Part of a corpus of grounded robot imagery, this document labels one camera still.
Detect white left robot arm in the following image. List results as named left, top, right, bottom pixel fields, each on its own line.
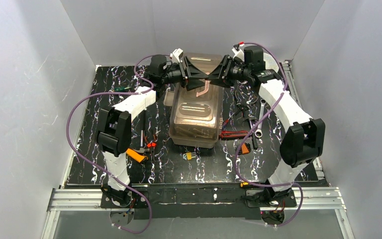
left=96, top=54, right=208, bottom=205

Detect green handled screwdriver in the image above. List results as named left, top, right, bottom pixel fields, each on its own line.
left=114, top=86, right=132, bottom=93

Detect purple cable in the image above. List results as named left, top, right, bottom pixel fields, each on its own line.
left=66, top=54, right=172, bottom=235
left=234, top=42, right=304, bottom=228

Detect red handled pliers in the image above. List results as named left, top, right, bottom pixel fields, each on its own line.
left=144, top=129, right=157, bottom=156

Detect black marbled mat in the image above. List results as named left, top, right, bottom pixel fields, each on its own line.
left=66, top=66, right=286, bottom=186

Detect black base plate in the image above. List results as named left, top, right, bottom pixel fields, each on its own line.
left=101, top=183, right=297, bottom=220

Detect black orange hex key set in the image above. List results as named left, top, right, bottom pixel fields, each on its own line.
left=235, top=143, right=252, bottom=155

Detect orange black screwdriver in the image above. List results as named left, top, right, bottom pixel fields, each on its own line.
left=240, top=182, right=259, bottom=189

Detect grey filament spool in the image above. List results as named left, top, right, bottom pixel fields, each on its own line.
left=264, top=52, right=280, bottom=73

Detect silver combination wrench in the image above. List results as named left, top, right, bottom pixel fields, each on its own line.
left=255, top=99, right=266, bottom=138

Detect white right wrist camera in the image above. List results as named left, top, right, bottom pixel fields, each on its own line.
left=232, top=45, right=245, bottom=62

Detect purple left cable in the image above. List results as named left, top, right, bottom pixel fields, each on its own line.
left=66, top=54, right=172, bottom=235

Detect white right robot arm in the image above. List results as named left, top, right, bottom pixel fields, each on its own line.
left=208, top=42, right=325, bottom=201

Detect black handled silver tool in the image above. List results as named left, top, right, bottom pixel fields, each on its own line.
left=139, top=110, right=146, bottom=153

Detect translucent brown tool box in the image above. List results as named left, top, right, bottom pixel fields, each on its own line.
left=163, top=52, right=225, bottom=149

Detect aluminium frame rail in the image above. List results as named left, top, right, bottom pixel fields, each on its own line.
left=41, top=184, right=354, bottom=239

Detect yellow small hex key set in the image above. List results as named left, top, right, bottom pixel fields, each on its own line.
left=183, top=152, right=197, bottom=160

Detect orange handled hammer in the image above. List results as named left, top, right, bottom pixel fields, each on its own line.
left=126, top=148, right=154, bottom=163

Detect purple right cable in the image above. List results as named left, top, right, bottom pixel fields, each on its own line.
left=234, top=42, right=304, bottom=228

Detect red black utility knife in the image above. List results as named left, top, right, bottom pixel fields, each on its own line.
left=219, top=130, right=248, bottom=140

